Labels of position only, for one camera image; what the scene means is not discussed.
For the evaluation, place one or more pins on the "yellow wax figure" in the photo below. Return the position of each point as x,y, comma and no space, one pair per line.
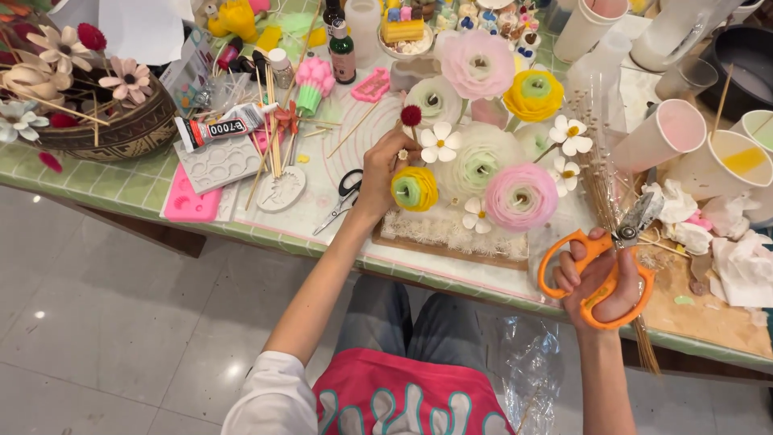
235,18

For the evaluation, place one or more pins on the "person's right fingers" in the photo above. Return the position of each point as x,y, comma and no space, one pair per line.
567,272

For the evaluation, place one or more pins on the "red pom-pom flower stick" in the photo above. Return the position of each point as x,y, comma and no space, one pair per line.
411,115

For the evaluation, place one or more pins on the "large pink wax flower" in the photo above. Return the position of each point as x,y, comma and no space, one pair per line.
477,63

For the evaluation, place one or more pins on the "white rectangular silicone mould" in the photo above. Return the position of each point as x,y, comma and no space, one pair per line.
218,163

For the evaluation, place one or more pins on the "white square silicone mould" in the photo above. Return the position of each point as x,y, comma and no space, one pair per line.
413,73

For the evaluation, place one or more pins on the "small white petal flower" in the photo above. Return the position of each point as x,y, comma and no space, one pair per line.
477,216
440,143
571,134
564,175

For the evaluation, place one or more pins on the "translucent white cylinder mould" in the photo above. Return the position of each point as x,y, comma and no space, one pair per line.
363,30

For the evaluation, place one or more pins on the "white paper sheet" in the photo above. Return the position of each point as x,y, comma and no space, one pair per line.
145,27

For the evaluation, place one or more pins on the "clear plastic measuring jug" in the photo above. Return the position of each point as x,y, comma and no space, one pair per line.
673,33

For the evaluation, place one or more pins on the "pink and green flower candle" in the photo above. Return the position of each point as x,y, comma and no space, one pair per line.
314,81

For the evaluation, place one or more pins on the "paper cup of green wax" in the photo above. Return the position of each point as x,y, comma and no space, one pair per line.
755,130

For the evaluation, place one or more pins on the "blue and white packet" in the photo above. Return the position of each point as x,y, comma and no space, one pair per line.
190,66

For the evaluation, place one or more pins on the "woven basket of paper flowers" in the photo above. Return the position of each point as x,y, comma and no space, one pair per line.
121,130

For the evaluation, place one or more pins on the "blue jeans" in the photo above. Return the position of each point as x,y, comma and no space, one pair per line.
377,320

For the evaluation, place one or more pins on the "red paper flower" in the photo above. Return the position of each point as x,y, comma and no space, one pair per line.
287,116

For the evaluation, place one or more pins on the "small bottle with white cap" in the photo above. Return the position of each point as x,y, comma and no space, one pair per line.
281,69

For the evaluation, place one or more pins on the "bowl with yellow cake candle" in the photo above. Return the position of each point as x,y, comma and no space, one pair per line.
403,33

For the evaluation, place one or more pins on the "person's right hand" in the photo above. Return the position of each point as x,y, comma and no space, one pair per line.
625,284

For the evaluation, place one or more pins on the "single bamboo skewer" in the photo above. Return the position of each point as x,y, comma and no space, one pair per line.
722,100
353,129

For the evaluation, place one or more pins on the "small red bottle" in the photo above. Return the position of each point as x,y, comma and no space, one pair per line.
229,53

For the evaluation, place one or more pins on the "white shirt sleeve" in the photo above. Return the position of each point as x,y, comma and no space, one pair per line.
269,399

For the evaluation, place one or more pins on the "pink white wax flower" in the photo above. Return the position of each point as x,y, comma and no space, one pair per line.
520,196

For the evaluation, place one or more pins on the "large yellow green wax flower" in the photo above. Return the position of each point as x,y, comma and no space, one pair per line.
534,93

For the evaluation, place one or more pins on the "dark bottle with black cap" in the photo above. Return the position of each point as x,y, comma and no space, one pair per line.
332,15

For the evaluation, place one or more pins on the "small yellow green wax flower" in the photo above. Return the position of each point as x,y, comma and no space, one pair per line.
415,188

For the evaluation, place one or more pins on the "pink lettered silicone mould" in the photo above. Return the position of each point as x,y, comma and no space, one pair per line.
370,86

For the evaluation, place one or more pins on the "white glue tube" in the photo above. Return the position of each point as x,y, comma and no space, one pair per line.
223,128

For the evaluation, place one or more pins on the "group of small figurine candles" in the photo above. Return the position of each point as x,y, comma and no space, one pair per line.
489,21

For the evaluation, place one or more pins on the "dried stem bundle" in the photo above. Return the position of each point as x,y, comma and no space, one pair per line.
595,175

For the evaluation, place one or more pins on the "paper cup of yellow wax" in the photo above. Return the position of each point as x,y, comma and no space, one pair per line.
721,166

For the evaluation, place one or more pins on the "pink printed apron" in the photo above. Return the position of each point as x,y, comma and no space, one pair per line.
392,392

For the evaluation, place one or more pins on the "bundle of bamboo skewers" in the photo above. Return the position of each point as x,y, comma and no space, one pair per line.
273,121

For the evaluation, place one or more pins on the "brown wax-stained paper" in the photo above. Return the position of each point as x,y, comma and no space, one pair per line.
700,314

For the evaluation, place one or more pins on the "wooden base with white fluff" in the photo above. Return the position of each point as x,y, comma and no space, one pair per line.
447,238

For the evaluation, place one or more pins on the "heap of crumpled tissues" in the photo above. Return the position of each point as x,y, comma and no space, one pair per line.
740,260

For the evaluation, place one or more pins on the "white silicone work mat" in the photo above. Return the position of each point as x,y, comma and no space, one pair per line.
362,151

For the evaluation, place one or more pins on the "clear cellophane sheet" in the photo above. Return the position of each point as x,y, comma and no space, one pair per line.
525,368

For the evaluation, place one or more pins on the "dark bottle with green label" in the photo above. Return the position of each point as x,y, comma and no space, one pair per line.
342,57

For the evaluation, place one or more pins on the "tall white paper cup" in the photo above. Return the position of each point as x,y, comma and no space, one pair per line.
583,30

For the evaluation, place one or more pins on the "large white green wax flower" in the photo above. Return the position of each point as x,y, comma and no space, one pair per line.
480,160

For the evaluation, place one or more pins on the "paper cup of pink wax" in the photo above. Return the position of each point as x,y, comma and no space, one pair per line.
661,136

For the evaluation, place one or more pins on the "person's left fingers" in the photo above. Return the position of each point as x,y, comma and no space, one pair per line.
403,145

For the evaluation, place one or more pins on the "black pot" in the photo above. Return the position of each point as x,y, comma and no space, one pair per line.
746,72

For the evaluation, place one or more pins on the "green checked tablecloth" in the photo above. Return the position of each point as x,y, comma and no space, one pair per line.
108,184

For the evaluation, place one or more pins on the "white oval silicone mould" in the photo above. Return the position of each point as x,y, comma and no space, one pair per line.
281,192

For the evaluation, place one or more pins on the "clear glass cup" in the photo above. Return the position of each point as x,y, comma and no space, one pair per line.
685,78

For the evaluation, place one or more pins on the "person's left hand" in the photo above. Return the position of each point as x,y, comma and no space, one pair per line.
377,181

